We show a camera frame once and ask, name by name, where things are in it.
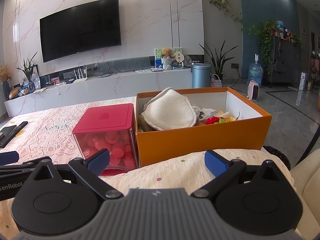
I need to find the black picture frame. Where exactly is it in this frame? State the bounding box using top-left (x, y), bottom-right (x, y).
top-left (31, 64), bottom-right (41, 90)

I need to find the black wall television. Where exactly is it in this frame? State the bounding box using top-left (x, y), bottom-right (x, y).
top-left (39, 0), bottom-right (122, 63)

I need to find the trailing pothos plant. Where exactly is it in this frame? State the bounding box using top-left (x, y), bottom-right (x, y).
top-left (247, 19), bottom-right (278, 75)

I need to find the hanging vine plant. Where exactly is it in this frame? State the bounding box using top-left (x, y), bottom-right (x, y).
top-left (207, 0), bottom-right (244, 32)

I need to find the green painted picture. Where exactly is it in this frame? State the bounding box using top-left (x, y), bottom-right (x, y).
top-left (154, 47), bottom-right (183, 67)

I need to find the pink space heater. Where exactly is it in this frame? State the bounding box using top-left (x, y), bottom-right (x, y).
top-left (246, 80), bottom-right (260, 102)

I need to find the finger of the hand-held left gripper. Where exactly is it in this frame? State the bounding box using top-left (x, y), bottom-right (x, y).
top-left (0, 151), bottom-right (20, 166)
top-left (0, 156), bottom-right (53, 178)

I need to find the white wifi router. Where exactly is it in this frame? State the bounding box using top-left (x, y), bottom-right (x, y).
top-left (72, 67), bottom-right (88, 83)

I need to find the dried yellow flowers vase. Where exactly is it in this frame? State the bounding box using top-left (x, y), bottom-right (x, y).
top-left (0, 64), bottom-right (12, 100)

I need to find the golden ornament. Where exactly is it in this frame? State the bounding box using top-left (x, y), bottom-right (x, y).
top-left (9, 86), bottom-right (22, 100)

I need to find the red lidded clear box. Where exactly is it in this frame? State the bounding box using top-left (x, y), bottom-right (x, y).
top-left (72, 103), bottom-right (139, 176)

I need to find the brown knotted rope toy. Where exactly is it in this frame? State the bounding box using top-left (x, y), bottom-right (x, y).
top-left (137, 115), bottom-right (157, 133)

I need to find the blue metal trash can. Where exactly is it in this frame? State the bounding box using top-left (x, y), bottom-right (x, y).
top-left (191, 63), bottom-right (212, 89)

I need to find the cream dotted blanket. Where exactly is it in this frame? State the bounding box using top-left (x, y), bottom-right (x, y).
top-left (0, 149), bottom-right (295, 240)

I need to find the dark grey cabinet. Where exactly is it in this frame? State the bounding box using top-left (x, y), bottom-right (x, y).
top-left (265, 35), bottom-right (304, 89)

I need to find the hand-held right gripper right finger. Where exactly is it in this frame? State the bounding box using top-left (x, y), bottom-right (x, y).
top-left (191, 149), bottom-right (287, 200)

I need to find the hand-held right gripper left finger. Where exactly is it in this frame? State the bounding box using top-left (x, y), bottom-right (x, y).
top-left (32, 149), bottom-right (124, 201)

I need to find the red green crochet toy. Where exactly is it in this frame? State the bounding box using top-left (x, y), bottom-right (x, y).
top-left (205, 116), bottom-right (225, 125)

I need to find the tall leafy potted plant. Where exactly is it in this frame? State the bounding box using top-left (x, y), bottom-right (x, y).
top-left (199, 39), bottom-right (239, 83)

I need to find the white terry cloth pad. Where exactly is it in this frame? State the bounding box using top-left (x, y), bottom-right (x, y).
top-left (142, 87), bottom-right (198, 131)

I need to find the beige sofa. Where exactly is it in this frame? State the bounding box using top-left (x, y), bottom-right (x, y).
top-left (290, 149), bottom-right (320, 240)

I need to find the orange cardboard box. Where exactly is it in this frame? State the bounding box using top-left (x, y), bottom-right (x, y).
top-left (135, 87), bottom-right (272, 168)

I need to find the black cable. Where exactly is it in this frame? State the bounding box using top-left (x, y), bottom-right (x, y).
top-left (94, 66), bottom-right (137, 77)

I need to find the yellow cloth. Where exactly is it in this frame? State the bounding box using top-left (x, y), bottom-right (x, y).
top-left (215, 109), bottom-right (237, 124)

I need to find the blue water jug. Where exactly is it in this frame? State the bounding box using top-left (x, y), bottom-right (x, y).
top-left (248, 54), bottom-right (264, 88)

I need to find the black remote control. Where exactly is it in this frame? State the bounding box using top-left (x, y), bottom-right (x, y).
top-left (0, 121), bottom-right (28, 148)

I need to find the black mesh basket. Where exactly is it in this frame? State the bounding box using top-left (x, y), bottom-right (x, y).
top-left (262, 145), bottom-right (292, 170)

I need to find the white marble tv console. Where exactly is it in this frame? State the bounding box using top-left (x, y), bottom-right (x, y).
top-left (4, 68), bottom-right (194, 118)

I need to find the round paper fan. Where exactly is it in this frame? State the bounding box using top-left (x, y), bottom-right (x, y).
top-left (174, 51), bottom-right (185, 67)

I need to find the green plant glass vase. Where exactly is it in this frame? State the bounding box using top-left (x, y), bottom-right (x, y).
top-left (16, 52), bottom-right (38, 94)

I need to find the teddy bear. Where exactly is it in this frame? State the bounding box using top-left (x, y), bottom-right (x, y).
top-left (161, 47), bottom-right (173, 70)

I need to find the black tablet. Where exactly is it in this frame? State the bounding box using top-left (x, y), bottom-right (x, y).
top-left (0, 125), bottom-right (18, 143)

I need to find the woven basket bag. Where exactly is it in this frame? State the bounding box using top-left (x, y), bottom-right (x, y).
top-left (211, 74), bottom-right (223, 88)

